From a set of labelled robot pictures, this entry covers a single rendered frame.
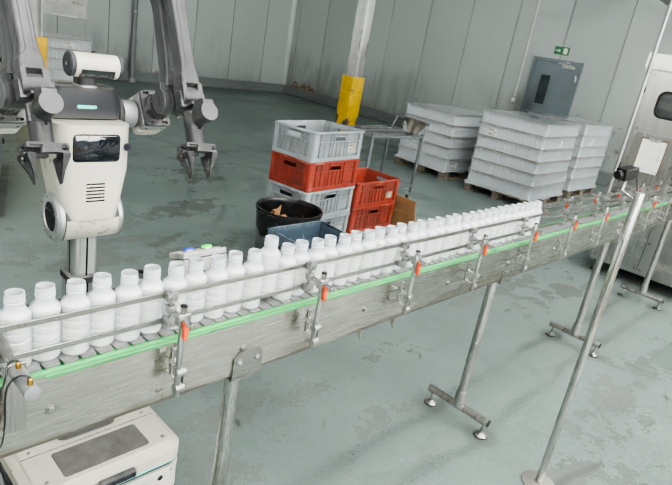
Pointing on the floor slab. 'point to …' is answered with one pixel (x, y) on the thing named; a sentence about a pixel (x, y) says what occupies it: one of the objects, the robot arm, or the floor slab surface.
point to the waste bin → (282, 214)
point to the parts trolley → (387, 146)
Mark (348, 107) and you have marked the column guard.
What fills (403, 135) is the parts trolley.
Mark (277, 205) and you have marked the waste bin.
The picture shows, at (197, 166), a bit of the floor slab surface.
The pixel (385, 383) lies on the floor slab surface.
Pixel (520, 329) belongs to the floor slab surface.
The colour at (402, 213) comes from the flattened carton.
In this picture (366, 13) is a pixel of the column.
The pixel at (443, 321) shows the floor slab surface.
